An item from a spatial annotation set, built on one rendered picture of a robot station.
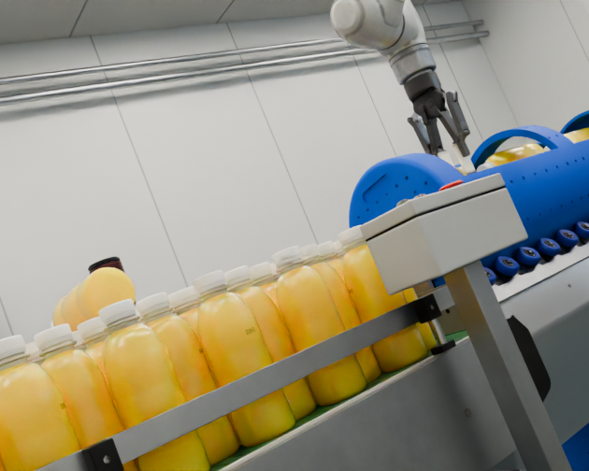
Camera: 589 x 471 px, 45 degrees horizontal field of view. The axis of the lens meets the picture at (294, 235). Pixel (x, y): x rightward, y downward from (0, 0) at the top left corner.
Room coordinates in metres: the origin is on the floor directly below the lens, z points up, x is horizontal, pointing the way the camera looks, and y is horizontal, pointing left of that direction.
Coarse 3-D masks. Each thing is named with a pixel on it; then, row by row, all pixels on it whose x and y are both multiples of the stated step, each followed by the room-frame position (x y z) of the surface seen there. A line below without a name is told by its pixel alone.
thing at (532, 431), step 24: (480, 264) 0.97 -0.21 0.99; (456, 288) 0.97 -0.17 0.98; (480, 288) 0.96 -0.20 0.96; (480, 312) 0.95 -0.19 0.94; (480, 336) 0.96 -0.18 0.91; (504, 336) 0.96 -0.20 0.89; (480, 360) 0.98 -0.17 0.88; (504, 360) 0.95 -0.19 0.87; (504, 384) 0.96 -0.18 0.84; (528, 384) 0.96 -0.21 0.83; (504, 408) 0.97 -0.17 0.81; (528, 408) 0.95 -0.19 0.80; (528, 432) 0.95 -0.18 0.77; (552, 432) 0.97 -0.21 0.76; (528, 456) 0.97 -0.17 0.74; (552, 456) 0.95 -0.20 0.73
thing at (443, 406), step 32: (512, 320) 1.11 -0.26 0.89; (448, 352) 1.01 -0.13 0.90; (384, 384) 0.94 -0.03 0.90; (416, 384) 0.96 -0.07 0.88; (448, 384) 0.99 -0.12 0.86; (480, 384) 1.03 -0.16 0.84; (544, 384) 1.11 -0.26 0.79; (320, 416) 0.88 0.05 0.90; (352, 416) 0.88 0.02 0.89; (384, 416) 0.91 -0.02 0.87; (416, 416) 0.94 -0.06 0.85; (448, 416) 0.98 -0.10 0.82; (480, 416) 1.01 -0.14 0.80; (288, 448) 0.82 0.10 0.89; (320, 448) 0.84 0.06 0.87; (352, 448) 0.87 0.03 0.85; (384, 448) 0.90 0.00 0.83; (416, 448) 0.93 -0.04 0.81; (448, 448) 0.96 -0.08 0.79; (480, 448) 1.00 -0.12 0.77; (512, 448) 1.04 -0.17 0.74
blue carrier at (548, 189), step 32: (544, 128) 1.57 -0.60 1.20; (576, 128) 1.94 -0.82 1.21; (384, 160) 1.33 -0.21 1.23; (416, 160) 1.29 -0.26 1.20; (480, 160) 1.67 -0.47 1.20; (544, 160) 1.45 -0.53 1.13; (576, 160) 1.52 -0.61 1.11; (384, 192) 1.35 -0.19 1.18; (416, 192) 1.30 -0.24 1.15; (512, 192) 1.35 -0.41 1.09; (544, 192) 1.42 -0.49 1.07; (576, 192) 1.50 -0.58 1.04; (352, 224) 1.43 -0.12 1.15; (544, 224) 1.43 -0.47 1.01; (512, 256) 1.40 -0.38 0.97
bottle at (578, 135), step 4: (584, 128) 1.85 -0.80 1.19; (588, 128) 1.85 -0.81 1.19; (572, 132) 1.80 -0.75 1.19; (576, 132) 1.80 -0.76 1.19; (580, 132) 1.81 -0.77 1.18; (584, 132) 1.82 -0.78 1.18; (588, 132) 1.82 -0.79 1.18; (568, 136) 1.77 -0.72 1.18; (572, 136) 1.77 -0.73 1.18; (576, 136) 1.78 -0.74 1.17; (580, 136) 1.79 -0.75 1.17; (584, 136) 1.80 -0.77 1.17; (588, 136) 1.81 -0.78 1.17; (572, 140) 1.76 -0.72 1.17; (576, 140) 1.77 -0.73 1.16; (580, 140) 1.78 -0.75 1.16
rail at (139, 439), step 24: (408, 312) 1.01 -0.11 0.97; (336, 336) 0.92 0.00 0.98; (360, 336) 0.95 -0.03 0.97; (384, 336) 0.97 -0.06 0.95; (288, 360) 0.87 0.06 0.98; (312, 360) 0.89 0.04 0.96; (336, 360) 0.91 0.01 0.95; (240, 384) 0.82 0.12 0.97; (264, 384) 0.84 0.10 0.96; (288, 384) 0.86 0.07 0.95; (192, 408) 0.78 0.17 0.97; (216, 408) 0.80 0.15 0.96; (120, 432) 0.73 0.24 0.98; (144, 432) 0.74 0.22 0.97; (168, 432) 0.76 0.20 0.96; (72, 456) 0.69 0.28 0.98; (120, 456) 0.72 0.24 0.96
